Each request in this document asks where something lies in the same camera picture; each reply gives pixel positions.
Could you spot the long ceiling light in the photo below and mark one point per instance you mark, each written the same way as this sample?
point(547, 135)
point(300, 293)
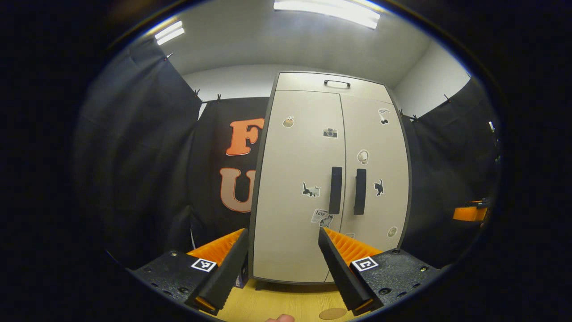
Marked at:
point(326, 10)

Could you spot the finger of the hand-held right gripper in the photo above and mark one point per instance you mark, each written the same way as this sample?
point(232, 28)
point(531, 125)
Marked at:
point(469, 213)

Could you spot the black backdrop cloth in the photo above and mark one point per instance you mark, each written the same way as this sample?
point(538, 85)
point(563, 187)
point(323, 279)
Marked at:
point(134, 156)

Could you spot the small white purple box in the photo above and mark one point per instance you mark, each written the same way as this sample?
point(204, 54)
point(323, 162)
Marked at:
point(242, 277)

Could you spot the white cabinet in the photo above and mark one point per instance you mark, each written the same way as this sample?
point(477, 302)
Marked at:
point(304, 82)

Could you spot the white cabinet right door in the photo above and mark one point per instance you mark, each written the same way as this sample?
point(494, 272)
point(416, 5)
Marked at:
point(395, 170)

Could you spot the small ceiling light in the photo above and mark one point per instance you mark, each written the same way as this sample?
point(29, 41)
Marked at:
point(170, 32)

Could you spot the round brown coaster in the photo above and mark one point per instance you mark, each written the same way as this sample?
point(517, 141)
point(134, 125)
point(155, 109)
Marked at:
point(333, 314)

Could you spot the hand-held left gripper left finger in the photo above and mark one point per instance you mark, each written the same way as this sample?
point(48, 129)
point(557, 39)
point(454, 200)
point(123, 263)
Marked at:
point(225, 277)

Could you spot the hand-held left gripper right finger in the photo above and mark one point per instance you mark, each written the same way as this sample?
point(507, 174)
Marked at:
point(344, 277)

